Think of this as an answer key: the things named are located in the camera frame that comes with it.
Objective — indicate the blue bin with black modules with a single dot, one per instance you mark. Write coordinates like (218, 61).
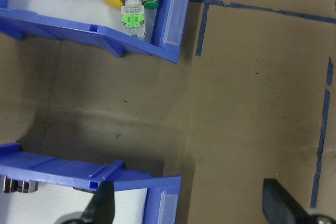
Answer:
(52, 169)

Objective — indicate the blue bin with coloured pushbuttons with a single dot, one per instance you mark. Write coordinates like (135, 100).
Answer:
(78, 28)

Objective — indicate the pushbutton with green contact block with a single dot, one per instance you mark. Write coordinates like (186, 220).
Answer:
(132, 18)

